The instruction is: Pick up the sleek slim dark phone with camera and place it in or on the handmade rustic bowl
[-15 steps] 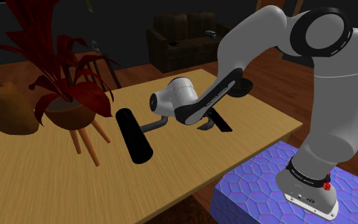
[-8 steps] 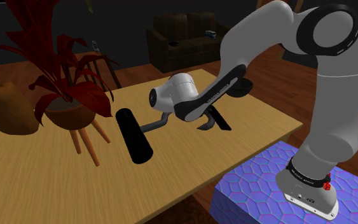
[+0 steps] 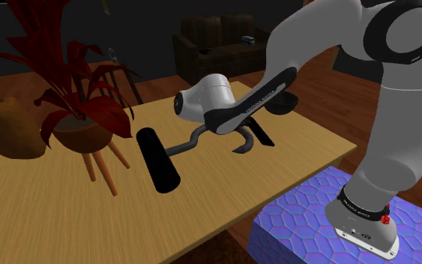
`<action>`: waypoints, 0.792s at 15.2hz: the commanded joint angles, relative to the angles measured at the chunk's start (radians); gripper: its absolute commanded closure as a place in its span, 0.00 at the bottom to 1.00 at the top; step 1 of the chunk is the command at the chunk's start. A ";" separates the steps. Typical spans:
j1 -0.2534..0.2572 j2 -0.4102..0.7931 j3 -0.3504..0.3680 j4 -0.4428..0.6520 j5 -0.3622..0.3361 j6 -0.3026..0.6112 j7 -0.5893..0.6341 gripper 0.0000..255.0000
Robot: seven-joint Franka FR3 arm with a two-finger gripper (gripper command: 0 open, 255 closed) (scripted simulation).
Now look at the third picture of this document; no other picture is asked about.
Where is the dark wooden side table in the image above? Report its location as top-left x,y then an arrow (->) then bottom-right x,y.
72,47 -> 145,109

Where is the brown gourd shaped vase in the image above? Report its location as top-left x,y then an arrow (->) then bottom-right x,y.
0,60 -> 48,161

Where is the black bowl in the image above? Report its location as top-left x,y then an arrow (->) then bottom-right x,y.
264,91 -> 300,116

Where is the light wooden table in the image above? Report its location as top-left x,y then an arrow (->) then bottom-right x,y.
0,80 -> 358,264

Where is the red plant in brown pot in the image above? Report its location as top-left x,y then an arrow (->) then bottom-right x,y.
0,0 -> 142,197

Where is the purple hexagon patterned robot stand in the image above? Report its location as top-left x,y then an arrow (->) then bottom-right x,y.
247,166 -> 422,264

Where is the dark brown sofa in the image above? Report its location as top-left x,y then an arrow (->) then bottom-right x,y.
172,13 -> 274,86

